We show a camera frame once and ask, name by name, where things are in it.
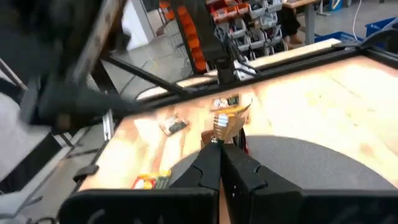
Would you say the white hanging cable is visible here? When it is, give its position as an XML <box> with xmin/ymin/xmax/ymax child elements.
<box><xmin>352</xmin><ymin>0</ymin><xmax>364</xmax><ymax>33</ymax></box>

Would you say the orange mango tea packet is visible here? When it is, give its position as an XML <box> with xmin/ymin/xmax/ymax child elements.
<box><xmin>131</xmin><ymin>169</ymin><xmax>172</xmax><ymax>190</ymax></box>

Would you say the black table clamp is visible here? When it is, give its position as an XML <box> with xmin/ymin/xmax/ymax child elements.
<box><xmin>72</xmin><ymin>164</ymin><xmax>100</xmax><ymax>184</ymax></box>

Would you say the grey parts bin rack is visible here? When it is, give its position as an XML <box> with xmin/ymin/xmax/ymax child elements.
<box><xmin>206</xmin><ymin>0</ymin><xmax>284</xmax><ymax>62</ymax></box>

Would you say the orange parts bin rack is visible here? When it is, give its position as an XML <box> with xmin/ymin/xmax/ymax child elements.
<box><xmin>160</xmin><ymin>0</ymin><xmax>208</xmax><ymax>74</ymax></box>

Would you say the grey round woven placemat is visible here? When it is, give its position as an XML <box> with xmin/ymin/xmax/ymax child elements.
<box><xmin>169</xmin><ymin>134</ymin><xmax>396</xmax><ymax>191</ymax></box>

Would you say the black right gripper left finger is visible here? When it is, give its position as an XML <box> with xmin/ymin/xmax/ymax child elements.
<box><xmin>169</xmin><ymin>141</ymin><xmax>223</xmax><ymax>191</ymax></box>

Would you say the black rig frame post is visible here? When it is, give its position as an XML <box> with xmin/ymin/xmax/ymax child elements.
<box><xmin>172</xmin><ymin>0</ymin><xmax>239</xmax><ymax>85</ymax></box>

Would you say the person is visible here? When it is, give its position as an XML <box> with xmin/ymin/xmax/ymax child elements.
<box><xmin>275</xmin><ymin>0</ymin><xmax>308</xmax><ymax>47</ymax></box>

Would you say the wooden three-compartment tea box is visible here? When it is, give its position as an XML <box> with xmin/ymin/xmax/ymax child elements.
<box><xmin>200</xmin><ymin>127</ymin><xmax>250</xmax><ymax>156</ymax></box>

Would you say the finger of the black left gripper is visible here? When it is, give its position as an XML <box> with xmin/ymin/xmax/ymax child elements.
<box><xmin>46</xmin><ymin>93</ymin><xmax>139</xmax><ymax>125</ymax></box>

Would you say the light wooden plank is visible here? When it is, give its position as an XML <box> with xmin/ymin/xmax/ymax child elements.
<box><xmin>136</xmin><ymin>37</ymin><xmax>343</xmax><ymax>100</ymax></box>

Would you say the black table edge frame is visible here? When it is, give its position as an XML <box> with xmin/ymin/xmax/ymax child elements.
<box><xmin>108</xmin><ymin>46</ymin><xmax>398</xmax><ymax>121</ymax></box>

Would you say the small flat tea packet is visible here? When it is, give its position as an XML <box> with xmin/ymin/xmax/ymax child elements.
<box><xmin>159</xmin><ymin>116</ymin><xmax>190</xmax><ymax>137</ymax></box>
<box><xmin>210</xmin><ymin>95</ymin><xmax>241</xmax><ymax>112</ymax></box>

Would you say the brown vanilla tea packet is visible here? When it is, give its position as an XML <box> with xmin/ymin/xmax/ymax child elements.
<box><xmin>212</xmin><ymin>101</ymin><xmax>253</xmax><ymax>143</ymax></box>

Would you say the blue plastic crate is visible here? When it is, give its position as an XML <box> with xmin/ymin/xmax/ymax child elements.
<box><xmin>313</xmin><ymin>30</ymin><xmax>364</xmax><ymax>44</ymax></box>
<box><xmin>365</xmin><ymin>17</ymin><xmax>398</xmax><ymax>39</ymax></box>

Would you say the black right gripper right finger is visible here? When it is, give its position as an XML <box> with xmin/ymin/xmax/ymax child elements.
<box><xmin>221</xmin><ymin>142</ymin><xmax>302</xmax><ymax>224</ymax></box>

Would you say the light wood desk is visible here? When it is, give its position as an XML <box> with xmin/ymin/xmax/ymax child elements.
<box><xmin>282</xmin><ymin>0</ymin><xmax>331</xmax><ymax>45</ymax></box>

